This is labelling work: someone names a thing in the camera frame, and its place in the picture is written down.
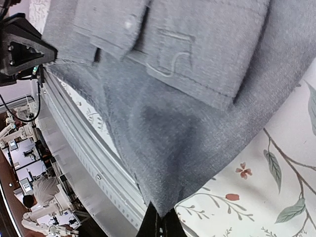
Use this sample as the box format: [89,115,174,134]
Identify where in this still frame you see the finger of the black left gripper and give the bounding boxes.
[0,13,57,84]

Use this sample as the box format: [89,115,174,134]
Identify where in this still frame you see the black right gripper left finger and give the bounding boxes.
[138,202,162,237]

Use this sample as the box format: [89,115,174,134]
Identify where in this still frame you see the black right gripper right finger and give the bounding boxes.
[161,208,187,237]

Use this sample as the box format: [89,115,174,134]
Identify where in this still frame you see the grey button-up shirt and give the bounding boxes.
[43,0,316,217]

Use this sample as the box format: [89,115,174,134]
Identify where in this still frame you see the background workbench clutter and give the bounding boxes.
[0,93,92,237]

